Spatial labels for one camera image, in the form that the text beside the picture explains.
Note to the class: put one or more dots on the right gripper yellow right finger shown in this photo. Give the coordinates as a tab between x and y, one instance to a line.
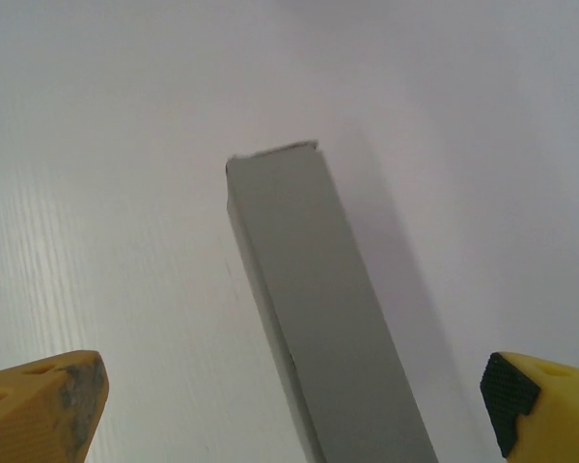
559	405

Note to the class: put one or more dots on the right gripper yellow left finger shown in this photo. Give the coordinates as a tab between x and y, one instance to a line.
29	415

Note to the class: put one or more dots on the grey paper box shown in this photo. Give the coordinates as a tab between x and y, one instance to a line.
318	289

